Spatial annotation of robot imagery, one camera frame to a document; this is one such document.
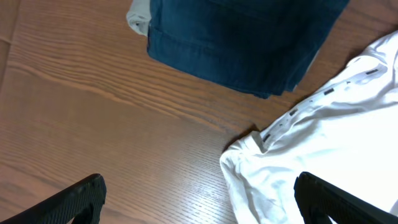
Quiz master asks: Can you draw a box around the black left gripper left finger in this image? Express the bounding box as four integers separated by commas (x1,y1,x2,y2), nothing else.
1,174,106,224

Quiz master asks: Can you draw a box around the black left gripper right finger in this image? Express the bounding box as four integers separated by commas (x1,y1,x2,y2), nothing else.
294,172,397,224

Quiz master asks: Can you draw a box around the white t-shirt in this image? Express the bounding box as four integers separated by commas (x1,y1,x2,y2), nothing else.
220,33,397,223

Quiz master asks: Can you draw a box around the folded navy blue garment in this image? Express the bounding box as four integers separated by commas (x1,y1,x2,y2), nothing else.
147,0,348,98

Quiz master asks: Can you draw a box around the folded beige garment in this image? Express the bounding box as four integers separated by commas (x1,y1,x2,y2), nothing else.
126,0,151,37

